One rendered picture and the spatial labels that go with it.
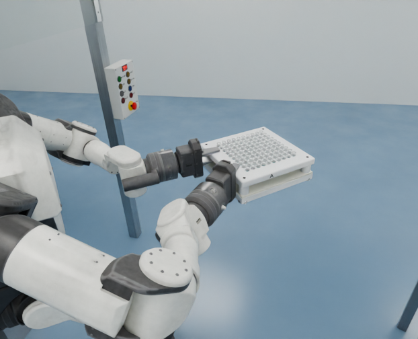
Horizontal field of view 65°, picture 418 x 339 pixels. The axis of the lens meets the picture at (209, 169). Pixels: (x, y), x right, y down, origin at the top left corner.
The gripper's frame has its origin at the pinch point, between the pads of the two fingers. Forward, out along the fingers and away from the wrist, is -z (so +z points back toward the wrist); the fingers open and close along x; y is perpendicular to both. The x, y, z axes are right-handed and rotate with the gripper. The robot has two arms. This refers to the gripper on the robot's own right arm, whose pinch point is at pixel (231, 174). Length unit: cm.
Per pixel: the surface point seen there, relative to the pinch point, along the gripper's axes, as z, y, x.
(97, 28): -46, -90, -25
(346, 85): -344, -22, 88
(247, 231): -82, -31, 104
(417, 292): -56, 61, 78
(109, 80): -45, -88, -2
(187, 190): -103, -92, 104
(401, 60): -362, 28, 58
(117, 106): -45, -87, 12
